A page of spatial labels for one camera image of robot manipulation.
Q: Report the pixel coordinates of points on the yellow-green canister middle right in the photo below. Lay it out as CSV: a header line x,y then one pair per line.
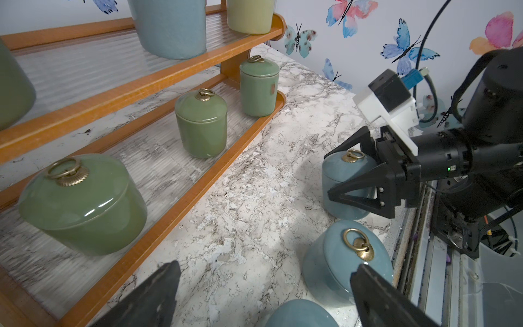
x,y
250,16

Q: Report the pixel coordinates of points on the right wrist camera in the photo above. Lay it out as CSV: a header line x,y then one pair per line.
x,y
389,97

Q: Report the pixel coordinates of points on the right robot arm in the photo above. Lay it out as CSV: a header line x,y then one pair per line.
x,y
479,164

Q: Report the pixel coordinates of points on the wooden three-tier shelf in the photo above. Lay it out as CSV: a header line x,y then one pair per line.
x,y
101,92

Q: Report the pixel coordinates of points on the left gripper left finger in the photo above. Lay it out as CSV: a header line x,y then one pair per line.
x,y
152,303

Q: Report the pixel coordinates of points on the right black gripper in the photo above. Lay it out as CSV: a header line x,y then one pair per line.
x,y
395,180

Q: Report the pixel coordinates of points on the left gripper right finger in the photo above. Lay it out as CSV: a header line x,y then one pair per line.
x,y
380,304

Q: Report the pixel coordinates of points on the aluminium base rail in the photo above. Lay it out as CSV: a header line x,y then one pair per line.
x,y
455,290

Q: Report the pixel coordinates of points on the green canister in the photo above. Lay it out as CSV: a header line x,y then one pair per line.
x,y
202,122
259,85
18,94
89,203

